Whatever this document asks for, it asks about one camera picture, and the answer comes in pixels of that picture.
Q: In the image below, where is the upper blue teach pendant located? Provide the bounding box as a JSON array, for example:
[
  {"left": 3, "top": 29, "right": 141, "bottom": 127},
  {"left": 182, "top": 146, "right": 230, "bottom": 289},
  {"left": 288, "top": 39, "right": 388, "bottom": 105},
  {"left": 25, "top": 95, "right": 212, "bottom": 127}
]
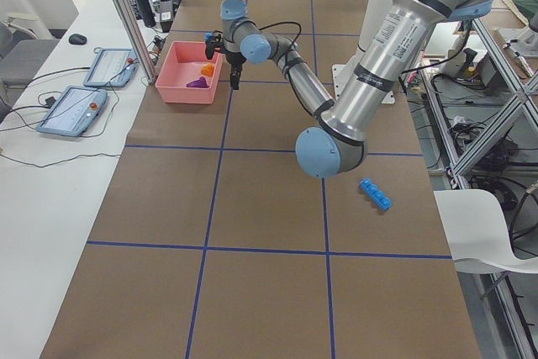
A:
[{"left": 83, "top": 48, "right": 138, "bottom": 88}]

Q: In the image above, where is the black computer mouse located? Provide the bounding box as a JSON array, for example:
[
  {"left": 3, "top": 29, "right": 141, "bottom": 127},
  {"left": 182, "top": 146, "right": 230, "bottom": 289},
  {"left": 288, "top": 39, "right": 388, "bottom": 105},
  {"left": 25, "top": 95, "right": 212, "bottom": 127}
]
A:
[{"left": 68, "top": 34, "right": 87, "bottom": 45}]

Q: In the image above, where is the long blue block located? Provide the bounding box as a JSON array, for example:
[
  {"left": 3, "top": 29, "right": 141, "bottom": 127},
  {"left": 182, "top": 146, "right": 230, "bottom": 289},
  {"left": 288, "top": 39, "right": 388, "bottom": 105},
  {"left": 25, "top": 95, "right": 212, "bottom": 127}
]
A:
[{"left": 359, "top": 178, "right": 392, "bottom": 211}]

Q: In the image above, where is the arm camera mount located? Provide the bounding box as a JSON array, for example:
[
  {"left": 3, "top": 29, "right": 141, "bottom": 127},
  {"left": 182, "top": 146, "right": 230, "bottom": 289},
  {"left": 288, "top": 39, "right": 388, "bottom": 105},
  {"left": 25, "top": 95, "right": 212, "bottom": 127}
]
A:
[{"left": 204, "top": 30, "right": 224, "bottom": 61}]

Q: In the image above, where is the white chair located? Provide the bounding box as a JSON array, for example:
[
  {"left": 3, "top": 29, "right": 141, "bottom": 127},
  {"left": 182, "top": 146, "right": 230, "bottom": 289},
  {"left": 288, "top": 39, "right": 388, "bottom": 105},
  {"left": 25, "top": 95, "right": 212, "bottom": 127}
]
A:
[{"left": 434, "top": 189, "right": 537, "bottom": 274}]

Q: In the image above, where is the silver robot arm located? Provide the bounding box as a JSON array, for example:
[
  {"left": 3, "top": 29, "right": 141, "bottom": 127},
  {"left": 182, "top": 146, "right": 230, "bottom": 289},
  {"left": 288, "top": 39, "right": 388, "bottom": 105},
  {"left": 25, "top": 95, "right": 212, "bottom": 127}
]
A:
[{"left": 220, "top": 0, "right": 493, "bottom": 178}]

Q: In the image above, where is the black water bottle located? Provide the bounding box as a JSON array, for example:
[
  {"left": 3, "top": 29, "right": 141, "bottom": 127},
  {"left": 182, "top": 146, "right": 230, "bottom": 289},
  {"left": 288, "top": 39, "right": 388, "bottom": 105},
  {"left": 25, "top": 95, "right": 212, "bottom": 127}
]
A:
[{"left": 135, "top": 0, "right": 156, "bottom": 28}]

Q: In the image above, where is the lower blue teach pendant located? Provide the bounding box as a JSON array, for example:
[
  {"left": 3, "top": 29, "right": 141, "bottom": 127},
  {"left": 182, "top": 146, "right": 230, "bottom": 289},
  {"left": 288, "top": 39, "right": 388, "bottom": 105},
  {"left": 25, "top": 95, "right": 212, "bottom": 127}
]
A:
[{"left": 36, "top": 86, "right": 108, "bottom": 137}]

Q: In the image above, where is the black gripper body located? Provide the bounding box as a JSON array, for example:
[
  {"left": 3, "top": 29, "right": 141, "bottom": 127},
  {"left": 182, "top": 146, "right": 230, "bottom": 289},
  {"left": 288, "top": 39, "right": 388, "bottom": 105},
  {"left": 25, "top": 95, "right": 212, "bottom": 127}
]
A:
[{"left": 225, "top": 50, "right": 246, "bottom": 75}]

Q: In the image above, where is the purple block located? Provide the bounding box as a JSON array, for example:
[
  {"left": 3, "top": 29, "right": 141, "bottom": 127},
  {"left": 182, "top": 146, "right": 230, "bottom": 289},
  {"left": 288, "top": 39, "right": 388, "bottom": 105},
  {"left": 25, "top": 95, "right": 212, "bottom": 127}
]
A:
[{"left": 186, "top": 77, "right": 209, "bottom": 88}]

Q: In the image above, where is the blue teach pendant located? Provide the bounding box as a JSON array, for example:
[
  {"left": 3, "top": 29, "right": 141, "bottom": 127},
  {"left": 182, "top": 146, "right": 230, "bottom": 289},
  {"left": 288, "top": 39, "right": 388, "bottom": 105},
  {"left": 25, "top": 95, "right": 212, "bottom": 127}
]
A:
[
  {"left": 36, "top": 86, "right": 108, "bottom": 137},
  {"left": 83, "top": 48, "right": 138, "bottom": 88}
]

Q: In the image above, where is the aluminium frame post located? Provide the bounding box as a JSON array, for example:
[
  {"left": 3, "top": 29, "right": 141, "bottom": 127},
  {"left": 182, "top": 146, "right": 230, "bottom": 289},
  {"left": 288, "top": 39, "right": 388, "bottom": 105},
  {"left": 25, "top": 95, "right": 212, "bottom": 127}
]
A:
[{"left": 113, "top": 0, "right": 157, "bottom": 84}]

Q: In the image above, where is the white camera stand column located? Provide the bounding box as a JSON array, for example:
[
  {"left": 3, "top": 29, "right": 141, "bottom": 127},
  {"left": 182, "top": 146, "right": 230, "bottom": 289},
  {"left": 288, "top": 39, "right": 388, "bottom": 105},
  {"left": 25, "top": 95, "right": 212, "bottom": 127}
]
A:
[{"left": 332, "top": 0, "right": 392, "bottom": 98}]

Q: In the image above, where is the orange block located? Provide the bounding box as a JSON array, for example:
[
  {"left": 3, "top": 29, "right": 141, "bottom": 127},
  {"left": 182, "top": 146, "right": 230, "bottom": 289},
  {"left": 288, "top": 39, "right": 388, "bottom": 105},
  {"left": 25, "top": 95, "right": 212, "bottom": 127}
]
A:
[{"left": 200, "top": 63, "right": 215, "bottom": 77}]

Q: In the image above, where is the pink plastic box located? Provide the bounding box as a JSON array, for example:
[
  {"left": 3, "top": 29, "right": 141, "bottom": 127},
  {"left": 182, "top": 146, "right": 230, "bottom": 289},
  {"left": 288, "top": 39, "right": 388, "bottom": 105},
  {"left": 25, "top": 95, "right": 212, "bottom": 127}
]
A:
[{"left": 155, "top": 41, "right": 224, "bottom": 104}]

